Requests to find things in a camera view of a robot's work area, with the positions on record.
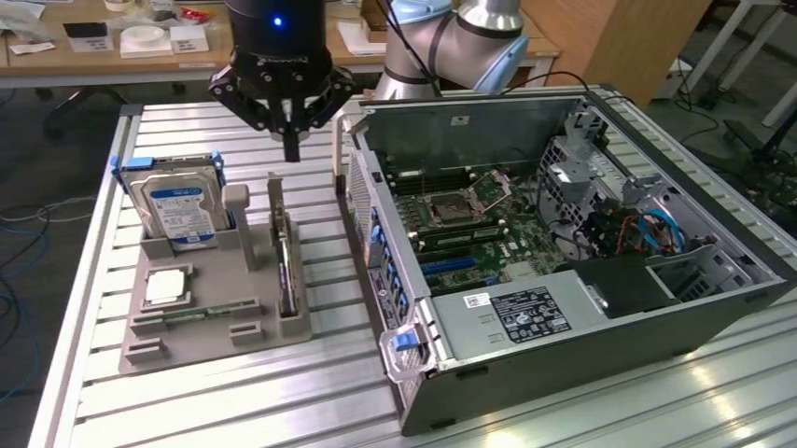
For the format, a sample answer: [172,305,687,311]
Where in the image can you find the wooden desk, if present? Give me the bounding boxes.
[0,0,563,90]

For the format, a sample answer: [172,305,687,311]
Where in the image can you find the black floor stand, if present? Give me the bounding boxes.
[719,91,797,165]

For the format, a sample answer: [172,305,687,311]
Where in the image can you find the brown cardboard box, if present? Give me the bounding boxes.
[359,0,400,33]

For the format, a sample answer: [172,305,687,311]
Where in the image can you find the hard disk with blue bracket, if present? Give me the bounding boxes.
[109,149,227,256]

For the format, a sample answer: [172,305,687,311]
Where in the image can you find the silver disk bay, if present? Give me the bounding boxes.
[643,240,751,307]

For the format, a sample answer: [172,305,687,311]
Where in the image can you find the blue floor cable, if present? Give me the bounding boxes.
[0,222,49,403]

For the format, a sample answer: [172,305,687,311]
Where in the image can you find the blue wire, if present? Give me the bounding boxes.
[639,208,687,256]

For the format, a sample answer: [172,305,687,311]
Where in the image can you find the open black PC case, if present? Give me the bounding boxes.
[332,85,797,438]

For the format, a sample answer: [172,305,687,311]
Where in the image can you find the white desk frame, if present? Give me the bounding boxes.
[679,0,797,127]

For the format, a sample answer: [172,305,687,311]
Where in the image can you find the silver CPU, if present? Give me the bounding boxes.
[143,269,191,307]

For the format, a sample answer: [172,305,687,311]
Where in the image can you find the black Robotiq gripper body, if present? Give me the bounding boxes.
[221,0,336,103]

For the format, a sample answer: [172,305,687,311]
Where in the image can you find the black cable behind case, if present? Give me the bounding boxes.
[502,69,638,106]

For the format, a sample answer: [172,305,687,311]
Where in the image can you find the grey power supply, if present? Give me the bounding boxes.
[427,270,608,364]

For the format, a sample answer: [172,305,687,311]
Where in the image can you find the open metal socket cover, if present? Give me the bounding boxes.
[466,167,519,209]

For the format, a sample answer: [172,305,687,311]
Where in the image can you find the white floor cable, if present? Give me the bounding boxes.
[0,194,100,224]

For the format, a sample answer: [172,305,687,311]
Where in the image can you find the white box with tape roll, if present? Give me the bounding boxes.
[117,24,176,60]

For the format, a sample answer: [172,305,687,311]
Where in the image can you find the stack of white papers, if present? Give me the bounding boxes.
[337,20,392,58]

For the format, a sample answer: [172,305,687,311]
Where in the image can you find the CPU socket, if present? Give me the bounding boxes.
[422,190,475,231]

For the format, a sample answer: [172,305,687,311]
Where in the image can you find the green motherboard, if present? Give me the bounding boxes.
[379,156,578,298]

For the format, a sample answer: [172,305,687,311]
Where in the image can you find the red wire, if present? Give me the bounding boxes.
[612,213,661,256]

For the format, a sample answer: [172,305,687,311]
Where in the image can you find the grey parts rack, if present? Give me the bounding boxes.
[117,183,316,375]

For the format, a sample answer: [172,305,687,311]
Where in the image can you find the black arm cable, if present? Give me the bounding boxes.
[372,0,440,94]

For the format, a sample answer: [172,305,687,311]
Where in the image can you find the green graphics card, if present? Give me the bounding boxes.
[265,171,301,321]

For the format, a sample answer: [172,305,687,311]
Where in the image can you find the black chair base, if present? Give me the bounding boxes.
[34,82,188,140]

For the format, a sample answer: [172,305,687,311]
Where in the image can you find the wooden cabinet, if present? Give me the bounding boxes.
[519,0,714,109]

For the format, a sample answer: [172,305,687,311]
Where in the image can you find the green RAM stick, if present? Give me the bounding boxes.
[160,301,257,325]

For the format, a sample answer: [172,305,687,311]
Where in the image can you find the white box with black top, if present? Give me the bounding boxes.
[61,21,117,54]

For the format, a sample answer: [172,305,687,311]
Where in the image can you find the silver perforated drive cage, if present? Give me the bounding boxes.
[535,134,625,262]

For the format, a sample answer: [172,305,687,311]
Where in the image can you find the blue expansion slot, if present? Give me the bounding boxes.
[422,255,482,277]

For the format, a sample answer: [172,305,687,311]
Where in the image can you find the plain white box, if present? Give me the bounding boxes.
[168,24,211,55]

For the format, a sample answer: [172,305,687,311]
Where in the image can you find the clear plastic bag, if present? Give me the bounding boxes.
[0,9,56,47]

